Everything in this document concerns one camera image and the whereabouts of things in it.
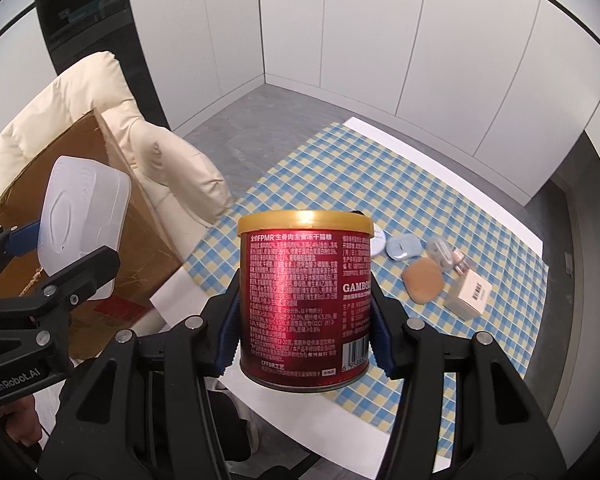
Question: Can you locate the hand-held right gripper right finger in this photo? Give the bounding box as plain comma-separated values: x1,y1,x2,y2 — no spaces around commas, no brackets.
370,272,571,480

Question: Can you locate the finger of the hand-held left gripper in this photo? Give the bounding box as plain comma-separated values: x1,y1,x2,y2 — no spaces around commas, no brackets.
0,245,122,351
0,224,42,301

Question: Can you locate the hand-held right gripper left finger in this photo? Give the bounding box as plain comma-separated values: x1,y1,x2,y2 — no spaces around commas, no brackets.
40,269,243,480

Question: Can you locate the white plastic case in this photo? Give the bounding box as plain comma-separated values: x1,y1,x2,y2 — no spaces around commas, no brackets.
36,156,132,302

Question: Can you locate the brown cardboard box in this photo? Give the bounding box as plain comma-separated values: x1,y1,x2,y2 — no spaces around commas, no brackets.
0,109,185,361

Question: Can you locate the red can with gold lid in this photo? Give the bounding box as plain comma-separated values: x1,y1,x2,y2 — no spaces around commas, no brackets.
237,211,373,393

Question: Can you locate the light blue plastic case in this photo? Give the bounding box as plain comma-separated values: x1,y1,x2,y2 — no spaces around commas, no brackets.
386,234,422,262

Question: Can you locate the person's left hand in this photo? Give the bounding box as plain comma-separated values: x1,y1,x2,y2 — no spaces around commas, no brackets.
0,392,38,436

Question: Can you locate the beige makeup sponge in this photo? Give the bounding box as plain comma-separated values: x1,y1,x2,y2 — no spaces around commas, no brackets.
401,258,445,304

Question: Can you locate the white round compact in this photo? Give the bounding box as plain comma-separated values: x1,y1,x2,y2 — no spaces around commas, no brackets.
370,226,389,259

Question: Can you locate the person's black trouser leg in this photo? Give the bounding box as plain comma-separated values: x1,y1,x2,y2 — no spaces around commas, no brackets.
205,387,253,456

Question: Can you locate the small white carton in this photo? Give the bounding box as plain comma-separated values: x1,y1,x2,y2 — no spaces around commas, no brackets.
442,271,492,317

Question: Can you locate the beige slipper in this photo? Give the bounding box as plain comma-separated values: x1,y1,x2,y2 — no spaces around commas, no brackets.
237,395,268,448

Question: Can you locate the cream padded armchair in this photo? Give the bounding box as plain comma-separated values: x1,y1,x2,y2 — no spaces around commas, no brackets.
0,51,234,271

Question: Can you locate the blue yellow checkered tablecloth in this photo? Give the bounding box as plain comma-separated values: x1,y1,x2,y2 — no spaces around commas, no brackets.
182,121,548,466

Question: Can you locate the dark glass cabinet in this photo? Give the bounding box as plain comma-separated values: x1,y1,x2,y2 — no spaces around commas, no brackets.
32,0,171,128

